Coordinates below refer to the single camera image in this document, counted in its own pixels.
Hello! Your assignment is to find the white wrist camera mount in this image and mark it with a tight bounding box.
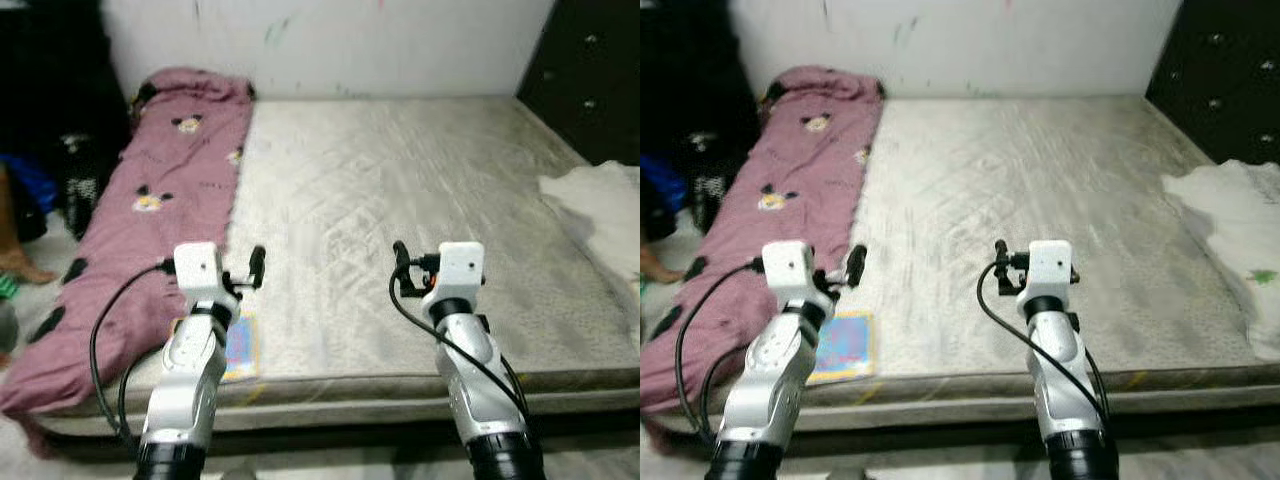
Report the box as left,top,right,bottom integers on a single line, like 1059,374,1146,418
1018,240,1076,299
425,241,486,301
173,241,233,306
760,240,821,304

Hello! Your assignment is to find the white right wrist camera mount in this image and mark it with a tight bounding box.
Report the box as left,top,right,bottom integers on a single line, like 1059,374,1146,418
1018,240,1076,299
425,241,486,301

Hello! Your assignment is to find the person in grey shorts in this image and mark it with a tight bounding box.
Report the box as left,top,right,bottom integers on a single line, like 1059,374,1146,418
640,240,686,284

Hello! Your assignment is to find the pink cartoon mouse blanket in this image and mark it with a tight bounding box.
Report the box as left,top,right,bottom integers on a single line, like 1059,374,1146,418
640,66,886,416
0,66,256,421

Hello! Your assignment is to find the blue bag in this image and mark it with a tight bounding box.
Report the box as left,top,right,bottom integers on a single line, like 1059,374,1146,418
640,153,686,216
0,153,59,216

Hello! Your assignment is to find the colourful children's board book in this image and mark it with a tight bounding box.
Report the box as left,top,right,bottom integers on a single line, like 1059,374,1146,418
170,313,261,383
805,310,878,386

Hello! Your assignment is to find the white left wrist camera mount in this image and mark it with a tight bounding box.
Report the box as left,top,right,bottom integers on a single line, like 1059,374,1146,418
760,240,821,304
173,241,233,306

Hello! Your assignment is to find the black bag white lettering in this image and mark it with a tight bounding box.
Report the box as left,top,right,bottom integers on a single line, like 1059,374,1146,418
55,130,116,236
685,130,746,236

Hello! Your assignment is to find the short black left arm cable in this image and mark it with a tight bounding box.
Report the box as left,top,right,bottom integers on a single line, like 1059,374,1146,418
117,348,167,446
700,345,751,446

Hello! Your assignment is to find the black tufted studded headboard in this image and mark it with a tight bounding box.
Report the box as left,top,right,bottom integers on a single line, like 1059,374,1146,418
515,0,641,166
1145,0,1280,166

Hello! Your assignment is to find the black bag heap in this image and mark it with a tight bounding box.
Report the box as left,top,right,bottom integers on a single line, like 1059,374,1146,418
0,0,131,161

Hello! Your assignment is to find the cream white pillow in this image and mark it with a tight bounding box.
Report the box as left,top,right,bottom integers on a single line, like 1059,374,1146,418
1162,160,1280,363
538,160,641,291

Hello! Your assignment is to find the quilted white grey mattress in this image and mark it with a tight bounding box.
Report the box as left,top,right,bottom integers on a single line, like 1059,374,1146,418
30,95,641,441
655,95,1280,431

